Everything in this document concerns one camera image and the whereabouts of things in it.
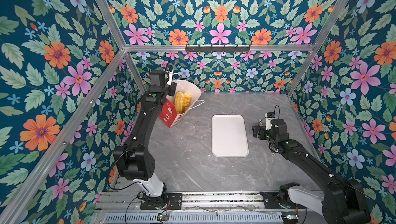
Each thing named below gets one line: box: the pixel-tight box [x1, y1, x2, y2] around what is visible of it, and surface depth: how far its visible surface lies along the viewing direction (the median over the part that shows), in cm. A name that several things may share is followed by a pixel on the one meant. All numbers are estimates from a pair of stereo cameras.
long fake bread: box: [174, 91, 185, 114], surface depth 95 cm
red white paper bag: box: [175, 80, 202, 122], surface depth 89 cm
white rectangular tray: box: [211, 114, 250, 158], surface depth 98 cm
